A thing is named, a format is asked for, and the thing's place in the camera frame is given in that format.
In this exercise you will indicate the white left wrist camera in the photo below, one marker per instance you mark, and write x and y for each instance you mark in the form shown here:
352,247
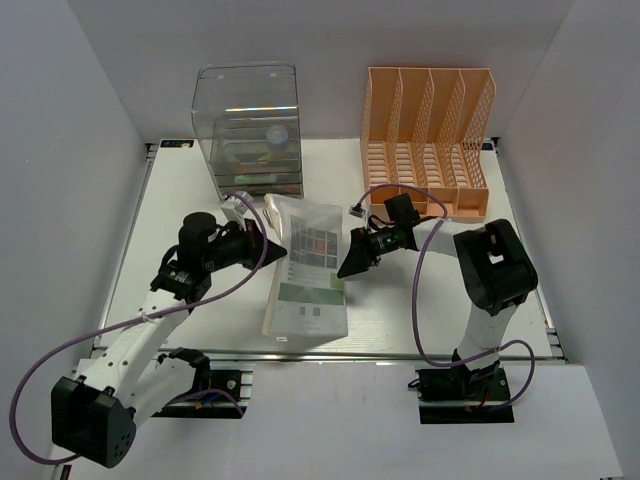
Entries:
234,207

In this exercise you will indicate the orange file rack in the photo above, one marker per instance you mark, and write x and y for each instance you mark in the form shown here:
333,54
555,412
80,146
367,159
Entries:
422,134

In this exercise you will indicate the clear mesh zipper pouch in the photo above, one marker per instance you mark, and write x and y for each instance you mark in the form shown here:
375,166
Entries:
306,298

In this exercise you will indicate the green highlighter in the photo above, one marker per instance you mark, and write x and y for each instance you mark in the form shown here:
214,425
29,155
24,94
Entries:
255,179

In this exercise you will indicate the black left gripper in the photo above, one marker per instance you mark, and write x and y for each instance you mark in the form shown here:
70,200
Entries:
251,239

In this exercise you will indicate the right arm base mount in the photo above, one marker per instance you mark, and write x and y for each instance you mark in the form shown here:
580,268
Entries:
444,398

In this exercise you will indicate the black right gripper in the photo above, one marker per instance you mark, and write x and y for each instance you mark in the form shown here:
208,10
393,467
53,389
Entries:
362,255

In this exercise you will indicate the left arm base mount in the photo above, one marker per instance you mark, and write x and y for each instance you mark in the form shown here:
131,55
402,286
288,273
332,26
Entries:
223,393

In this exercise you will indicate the clear grey drawer organizer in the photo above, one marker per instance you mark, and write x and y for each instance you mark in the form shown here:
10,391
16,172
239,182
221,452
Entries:
232,107

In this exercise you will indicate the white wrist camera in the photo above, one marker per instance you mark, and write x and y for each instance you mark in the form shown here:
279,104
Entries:
358,211
234,207

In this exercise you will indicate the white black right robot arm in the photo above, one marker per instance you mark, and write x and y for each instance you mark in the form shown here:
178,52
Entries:
496,272

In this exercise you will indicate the clear paper clip tub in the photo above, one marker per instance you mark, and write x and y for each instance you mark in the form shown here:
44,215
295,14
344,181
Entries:
277,137

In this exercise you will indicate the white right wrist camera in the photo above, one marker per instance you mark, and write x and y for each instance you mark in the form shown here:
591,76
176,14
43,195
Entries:
358,211

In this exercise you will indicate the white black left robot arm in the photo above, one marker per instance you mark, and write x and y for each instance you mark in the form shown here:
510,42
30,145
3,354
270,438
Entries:
96,415

